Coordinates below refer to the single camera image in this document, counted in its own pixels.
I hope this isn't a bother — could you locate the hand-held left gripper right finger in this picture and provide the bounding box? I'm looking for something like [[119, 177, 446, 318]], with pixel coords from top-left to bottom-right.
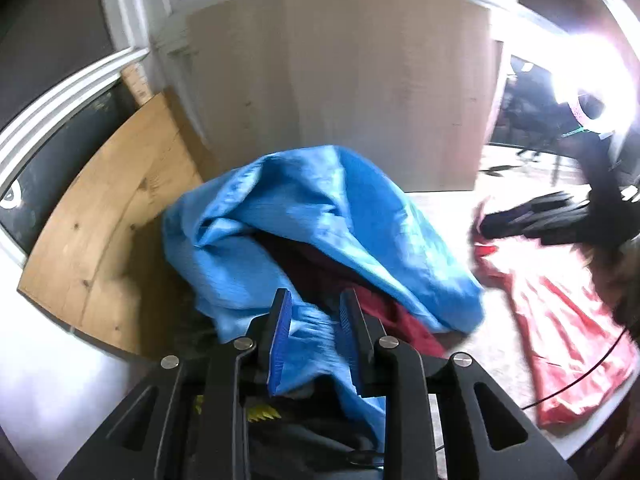
[[339, 290, 581, 480]]

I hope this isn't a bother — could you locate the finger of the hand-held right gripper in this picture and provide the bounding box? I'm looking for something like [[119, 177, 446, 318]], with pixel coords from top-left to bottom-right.
[[481, 191, 593, 248]]

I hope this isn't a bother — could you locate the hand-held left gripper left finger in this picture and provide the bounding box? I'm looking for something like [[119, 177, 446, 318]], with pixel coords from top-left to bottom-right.
[[57, 287, 293, 480]]

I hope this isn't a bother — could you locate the coral red garment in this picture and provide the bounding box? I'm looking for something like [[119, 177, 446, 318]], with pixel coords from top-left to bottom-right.
[[470, 200, 638, 429]]

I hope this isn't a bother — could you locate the blue garment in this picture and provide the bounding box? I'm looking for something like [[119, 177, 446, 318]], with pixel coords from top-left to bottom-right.
[[162, 145, 486, 453]]

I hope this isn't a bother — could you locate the dark red garment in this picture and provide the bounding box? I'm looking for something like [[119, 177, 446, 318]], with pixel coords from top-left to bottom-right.
[[260, 240, 446, 359]]

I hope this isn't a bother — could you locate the black tripod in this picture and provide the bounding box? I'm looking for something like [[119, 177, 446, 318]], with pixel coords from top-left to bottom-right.
[[575, 92, 631, 196]]

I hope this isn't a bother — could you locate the pink plaid blanket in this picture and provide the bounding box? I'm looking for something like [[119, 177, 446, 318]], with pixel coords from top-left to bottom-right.
[[400, 187, 601, 441]]

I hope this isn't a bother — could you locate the pine wood board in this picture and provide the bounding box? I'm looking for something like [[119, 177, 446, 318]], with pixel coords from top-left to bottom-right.
[[17, 62, 213, 361]]

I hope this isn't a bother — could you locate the light wooden panel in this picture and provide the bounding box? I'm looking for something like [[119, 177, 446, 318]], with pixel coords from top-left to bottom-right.
[[182, 0, 506, 195]]

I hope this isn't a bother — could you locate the bright ring light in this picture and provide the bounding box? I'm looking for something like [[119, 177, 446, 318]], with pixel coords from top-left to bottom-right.
[[545, 20, 640, 136]]

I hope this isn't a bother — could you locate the black cable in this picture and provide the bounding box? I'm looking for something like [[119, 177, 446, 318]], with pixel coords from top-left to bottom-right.
[[520, 320, 640, 411]]

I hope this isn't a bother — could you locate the white window frame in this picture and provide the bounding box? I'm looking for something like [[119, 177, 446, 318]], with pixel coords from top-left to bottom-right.
[[0, 45, 151, 268]]

